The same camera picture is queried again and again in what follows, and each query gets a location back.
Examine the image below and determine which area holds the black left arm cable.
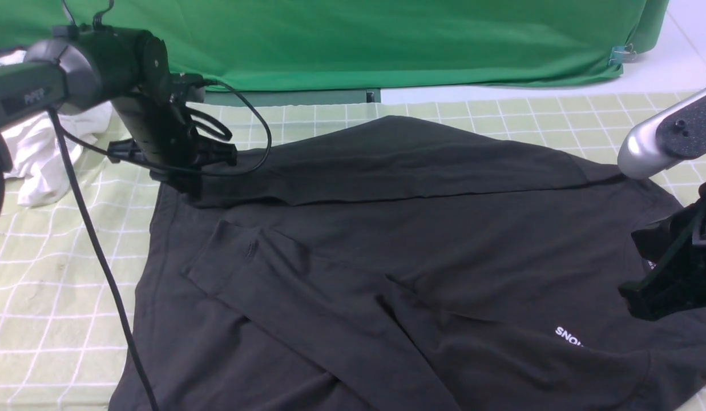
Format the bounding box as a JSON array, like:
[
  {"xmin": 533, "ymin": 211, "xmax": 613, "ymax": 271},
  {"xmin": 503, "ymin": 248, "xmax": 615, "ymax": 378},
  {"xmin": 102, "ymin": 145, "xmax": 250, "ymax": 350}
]
[{"xmin": 47, "ymin": 0, "xmax": 273, "ymax": 411}]

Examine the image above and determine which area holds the blue binder clip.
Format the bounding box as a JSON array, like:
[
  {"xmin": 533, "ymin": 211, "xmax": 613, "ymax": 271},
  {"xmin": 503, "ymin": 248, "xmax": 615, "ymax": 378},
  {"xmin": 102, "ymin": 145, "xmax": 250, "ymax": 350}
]
[{"xmin": 608, "ymin": 44, "xmax": 638, "ymax": 67}]

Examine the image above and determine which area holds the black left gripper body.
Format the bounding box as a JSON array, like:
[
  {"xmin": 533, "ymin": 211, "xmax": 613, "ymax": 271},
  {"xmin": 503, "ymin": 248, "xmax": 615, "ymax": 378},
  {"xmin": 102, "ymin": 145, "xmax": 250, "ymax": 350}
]
[{"xmin": 107, "ymin": 94, "xmax": 237, "ymax": 195}]

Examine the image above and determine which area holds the dark gray long-sleeved shirt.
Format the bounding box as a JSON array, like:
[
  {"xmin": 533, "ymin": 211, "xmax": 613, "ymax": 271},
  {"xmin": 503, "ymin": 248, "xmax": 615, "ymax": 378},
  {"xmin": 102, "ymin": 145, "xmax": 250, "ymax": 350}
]
[{"xmin": 134, "ymin": 116, "xmax": 706, "ymax": 410}]

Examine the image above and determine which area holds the green backdrop cloth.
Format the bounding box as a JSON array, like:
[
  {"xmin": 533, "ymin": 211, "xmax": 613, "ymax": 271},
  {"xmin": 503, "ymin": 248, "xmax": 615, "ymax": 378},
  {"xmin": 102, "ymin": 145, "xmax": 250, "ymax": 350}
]
[{"xmin": 0, "ymin": 0, "xmax": 669, "ymax": 93}]

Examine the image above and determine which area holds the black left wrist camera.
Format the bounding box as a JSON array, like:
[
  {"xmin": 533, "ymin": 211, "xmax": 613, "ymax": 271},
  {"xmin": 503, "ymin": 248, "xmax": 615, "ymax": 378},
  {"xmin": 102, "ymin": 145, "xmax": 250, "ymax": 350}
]
[{"xmin": 171, "ymin": 72, "xmax": 206, "ymax": 103}]

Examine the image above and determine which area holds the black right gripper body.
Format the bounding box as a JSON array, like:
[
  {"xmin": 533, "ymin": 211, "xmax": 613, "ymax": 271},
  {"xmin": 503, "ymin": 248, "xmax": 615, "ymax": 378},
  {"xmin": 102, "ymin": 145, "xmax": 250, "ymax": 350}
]
[{"xmin": 618, "ymin": 182, "xmax": 706, "ymax": 320}]

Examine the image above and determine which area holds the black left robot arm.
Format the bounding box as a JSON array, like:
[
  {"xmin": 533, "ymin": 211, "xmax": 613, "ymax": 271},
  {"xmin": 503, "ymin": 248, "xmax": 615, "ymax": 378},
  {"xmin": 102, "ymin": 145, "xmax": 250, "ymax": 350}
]
[{"xmin": 0, "ymin": 25, "xmax": 237, "ymax": 213}]

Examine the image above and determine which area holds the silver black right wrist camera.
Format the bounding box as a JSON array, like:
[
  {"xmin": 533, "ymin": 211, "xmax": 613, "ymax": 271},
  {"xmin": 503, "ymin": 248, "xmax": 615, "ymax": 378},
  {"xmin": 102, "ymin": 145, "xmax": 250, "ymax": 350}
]
[{"xmin": 617, "ymin": 88, "xmax": 706, "ymax": 179}]

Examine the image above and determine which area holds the white crumpled shirt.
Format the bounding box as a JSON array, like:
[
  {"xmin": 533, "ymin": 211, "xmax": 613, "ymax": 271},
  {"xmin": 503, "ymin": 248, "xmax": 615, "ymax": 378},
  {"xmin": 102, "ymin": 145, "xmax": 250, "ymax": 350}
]
[{"xmin": 0, "ymin": 51, "xmax": 114, "ymax": 207}]

